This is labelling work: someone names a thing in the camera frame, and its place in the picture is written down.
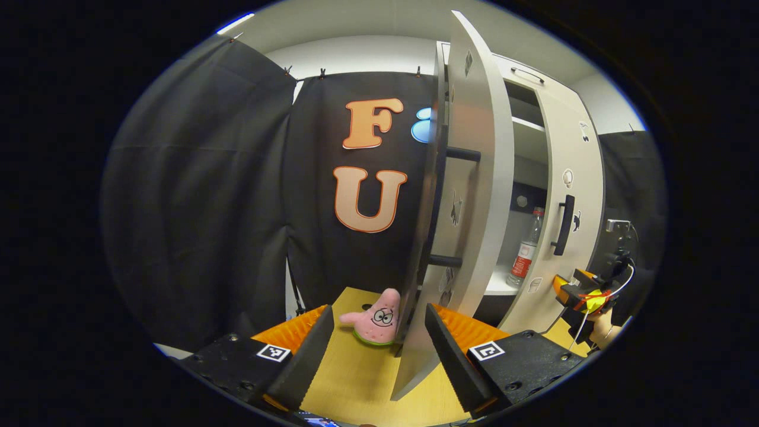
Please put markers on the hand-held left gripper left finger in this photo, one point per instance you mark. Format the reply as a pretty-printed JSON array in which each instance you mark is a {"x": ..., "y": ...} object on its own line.
[{"x": 308, "y": 367}]

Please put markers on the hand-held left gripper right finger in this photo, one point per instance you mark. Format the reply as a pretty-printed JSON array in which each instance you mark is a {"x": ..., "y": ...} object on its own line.
[{"x": 453, "y": 367}]

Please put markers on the black backdrop cloth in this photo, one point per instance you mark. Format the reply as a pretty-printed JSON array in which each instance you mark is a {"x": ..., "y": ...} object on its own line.
[{"x": 207, "y": 207}]

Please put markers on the white cabinet shelf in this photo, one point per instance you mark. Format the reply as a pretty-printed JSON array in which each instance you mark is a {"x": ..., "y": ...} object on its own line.
[
  {"x": 528, "y": 124},
  {"x": 498, "y": 284}
]

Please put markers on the white cabinet door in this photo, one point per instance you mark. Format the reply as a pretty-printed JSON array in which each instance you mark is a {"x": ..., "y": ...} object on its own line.
[
  {"x": 477, "y": 148},
  {"x": 557, "y": 148}
]

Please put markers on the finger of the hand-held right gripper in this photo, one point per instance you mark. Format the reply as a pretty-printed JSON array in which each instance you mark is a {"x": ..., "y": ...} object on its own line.
[{"x": 578, "y": 287}]

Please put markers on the pink star plush toy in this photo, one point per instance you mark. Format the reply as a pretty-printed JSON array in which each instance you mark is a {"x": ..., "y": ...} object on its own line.
[{"x": 379, "y": 323}]

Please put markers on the clear plastic bottle red label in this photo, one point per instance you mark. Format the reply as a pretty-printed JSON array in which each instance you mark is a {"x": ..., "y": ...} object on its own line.
[{"x": 525, "y": 255}]

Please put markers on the white cabinet drawer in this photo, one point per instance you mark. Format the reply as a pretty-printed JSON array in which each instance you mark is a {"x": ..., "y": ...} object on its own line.
[{"x": 533, "y": 62}]

